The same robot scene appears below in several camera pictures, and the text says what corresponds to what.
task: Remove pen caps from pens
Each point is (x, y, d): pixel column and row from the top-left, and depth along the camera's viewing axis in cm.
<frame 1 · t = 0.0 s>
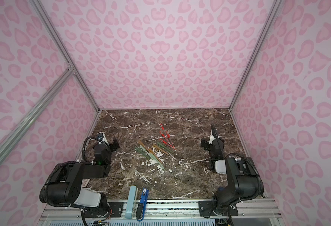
left hand: (108, 137, 91), fingers open
right hand: (211, 136, 93), fingers open
red pen: (168, 134, 105), on the table
red pen 2: (164, 136, 105), on the table
red pen 3: (170, 145, 100), on the table
brown pen left: (145, 146, 99), on the table
brown pen right: (163, 151, 97), on the table
dark green pen left: (138, 149, 97), on the table
light green pen: (146, 152, 97), on the table
dark green pen right: (165, 148, 99), on the table

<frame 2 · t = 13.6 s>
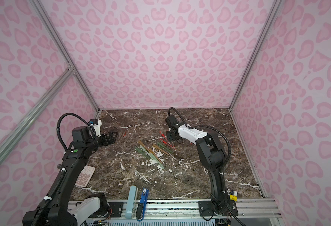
left hand: (110, 132, 81), fingers open
right hand: (172, 136, 100), fingers closed
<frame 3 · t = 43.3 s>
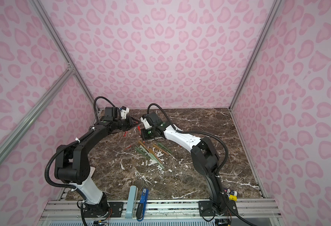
left hand: (140, 121, 89), fingers closed
right hand: (142, 136, 87), fingers closed
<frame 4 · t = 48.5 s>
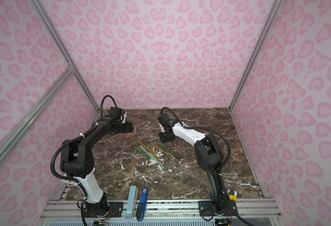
left hand: (129, 127, 96), fingers open
right hand: (165, 139, 94), fingers open
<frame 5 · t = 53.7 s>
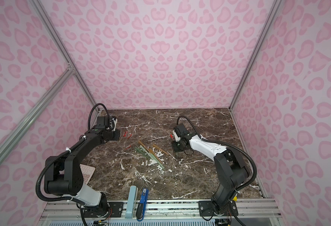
left hand: (117, 132, 93), fingers closed
right hand: (175, 147, 90), fingers closed
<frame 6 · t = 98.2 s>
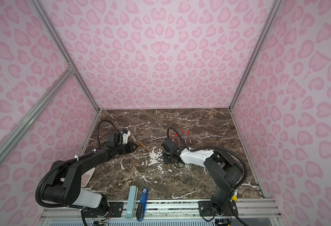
left hand: (138, 145, 91), fingers closed
right hand: (166, 158, 91), fingers closed
